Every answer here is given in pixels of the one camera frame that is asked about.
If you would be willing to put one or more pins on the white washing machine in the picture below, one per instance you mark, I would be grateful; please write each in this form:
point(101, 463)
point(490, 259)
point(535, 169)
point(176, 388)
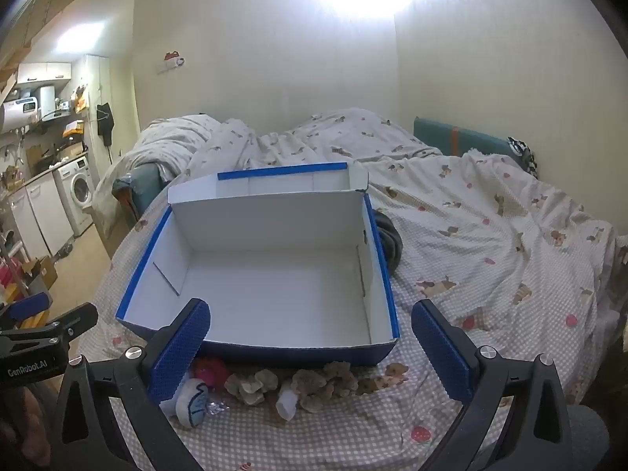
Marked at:
point(77, 191)

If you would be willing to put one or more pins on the white wall cabinet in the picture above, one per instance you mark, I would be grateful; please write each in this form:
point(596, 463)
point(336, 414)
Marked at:
point(44, 72)

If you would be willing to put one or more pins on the white floor cabinet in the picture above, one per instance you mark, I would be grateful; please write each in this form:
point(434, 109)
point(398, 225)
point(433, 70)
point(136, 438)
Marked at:
point(41, 211)

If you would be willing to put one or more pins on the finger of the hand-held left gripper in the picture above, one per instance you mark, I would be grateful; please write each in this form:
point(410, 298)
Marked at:
point(73, 324)
point(29, 306)

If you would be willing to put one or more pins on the red white wall ornament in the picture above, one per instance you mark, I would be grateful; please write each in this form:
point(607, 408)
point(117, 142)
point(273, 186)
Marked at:
point(171, 61)

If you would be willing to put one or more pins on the white cardboard box blue edge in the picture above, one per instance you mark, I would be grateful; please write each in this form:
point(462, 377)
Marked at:
point(274, 279)

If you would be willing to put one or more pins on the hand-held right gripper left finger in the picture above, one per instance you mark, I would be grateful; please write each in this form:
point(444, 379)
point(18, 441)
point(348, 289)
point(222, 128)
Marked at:
point(179, 353)

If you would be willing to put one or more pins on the black white patterned cloth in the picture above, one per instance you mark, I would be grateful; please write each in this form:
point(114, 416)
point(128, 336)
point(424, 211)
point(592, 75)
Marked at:
point(524, 154)

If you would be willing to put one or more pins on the person's left hand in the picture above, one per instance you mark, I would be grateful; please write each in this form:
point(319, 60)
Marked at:
point(27, 417)

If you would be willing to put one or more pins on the black hanging garment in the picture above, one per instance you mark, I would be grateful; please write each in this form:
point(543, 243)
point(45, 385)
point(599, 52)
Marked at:
point(105, 120)

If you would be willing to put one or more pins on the teal cushion orange stripe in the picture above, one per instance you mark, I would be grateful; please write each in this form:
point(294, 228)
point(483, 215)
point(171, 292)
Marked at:
point(436, 135)

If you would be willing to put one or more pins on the bear print checkered blanket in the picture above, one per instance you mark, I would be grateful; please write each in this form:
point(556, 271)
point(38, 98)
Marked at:
point(490, 255)

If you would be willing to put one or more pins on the blue white plush toy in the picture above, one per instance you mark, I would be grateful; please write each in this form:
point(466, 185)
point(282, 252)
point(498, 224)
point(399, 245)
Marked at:
point(194, 400)

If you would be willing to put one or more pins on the teal sofa armrest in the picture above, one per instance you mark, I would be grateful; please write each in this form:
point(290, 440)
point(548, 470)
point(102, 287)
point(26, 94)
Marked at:
point(142, 186)

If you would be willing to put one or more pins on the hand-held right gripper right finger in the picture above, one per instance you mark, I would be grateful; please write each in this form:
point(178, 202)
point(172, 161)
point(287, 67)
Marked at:
point(441, 353)

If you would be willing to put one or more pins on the white water heater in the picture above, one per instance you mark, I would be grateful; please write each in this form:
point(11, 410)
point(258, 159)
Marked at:
point(19, 110)

